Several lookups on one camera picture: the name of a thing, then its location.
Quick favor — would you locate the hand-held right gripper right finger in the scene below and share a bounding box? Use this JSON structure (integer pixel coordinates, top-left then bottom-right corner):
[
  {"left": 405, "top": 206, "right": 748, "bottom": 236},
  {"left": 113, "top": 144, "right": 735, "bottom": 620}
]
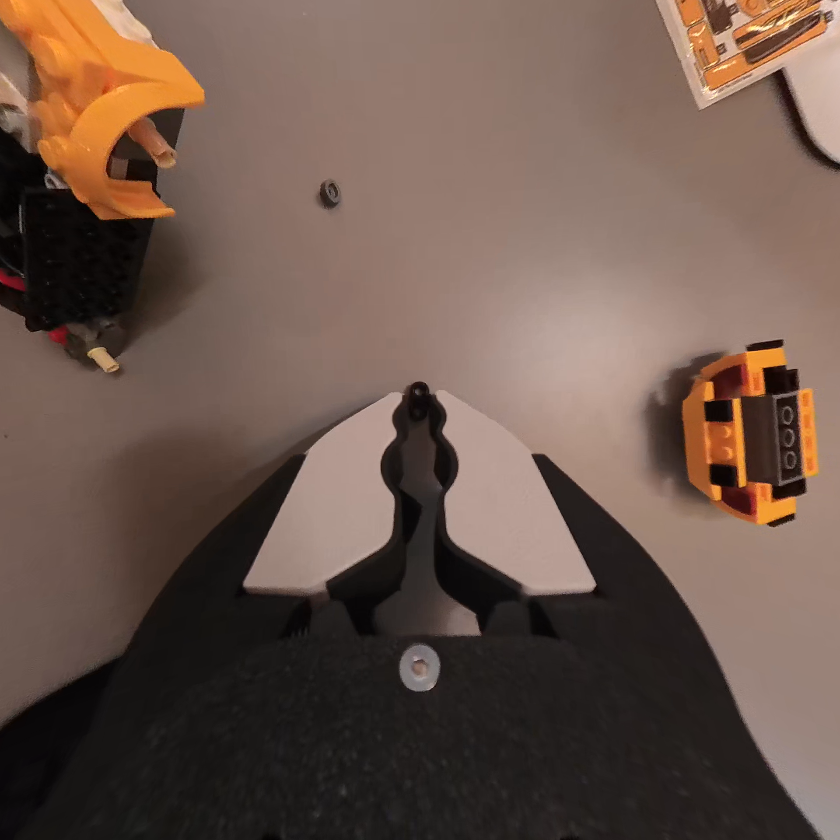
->
[{"left": 432, "top": 390, "right": 598, "bottom": 635}]

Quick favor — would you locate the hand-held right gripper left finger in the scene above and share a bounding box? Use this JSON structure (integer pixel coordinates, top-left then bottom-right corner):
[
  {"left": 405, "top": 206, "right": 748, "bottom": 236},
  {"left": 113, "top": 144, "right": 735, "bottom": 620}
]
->
[{"left": 243, "top": 391, "right": 422, "bottom": 635}]

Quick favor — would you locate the orange black lego car body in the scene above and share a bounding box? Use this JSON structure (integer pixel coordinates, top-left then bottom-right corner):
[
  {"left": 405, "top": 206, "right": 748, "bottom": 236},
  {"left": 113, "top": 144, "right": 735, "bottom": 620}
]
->
[{"left": 0, "top": 0, "right": 206, "bottom": 376}]

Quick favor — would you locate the orange lego wheel arch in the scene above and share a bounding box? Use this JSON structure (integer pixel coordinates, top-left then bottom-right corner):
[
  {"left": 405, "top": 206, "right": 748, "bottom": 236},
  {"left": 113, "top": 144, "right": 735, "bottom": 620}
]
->
[{"left": 38, "top": 13, "right": 206, "bottom": 221}]

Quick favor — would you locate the orange black lego car section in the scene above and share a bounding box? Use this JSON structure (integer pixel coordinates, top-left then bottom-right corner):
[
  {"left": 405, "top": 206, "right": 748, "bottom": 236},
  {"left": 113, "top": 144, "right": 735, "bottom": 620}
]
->
[{"left": 682, "top": 339, "right": 820, "bottom": 528}]

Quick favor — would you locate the orange lego sticker sheet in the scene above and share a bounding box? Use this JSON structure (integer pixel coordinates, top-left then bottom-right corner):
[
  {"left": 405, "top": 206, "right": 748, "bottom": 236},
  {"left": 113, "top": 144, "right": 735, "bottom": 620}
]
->
[{"left": 656, "top": 0, "right": 840, "bottom": 111}]

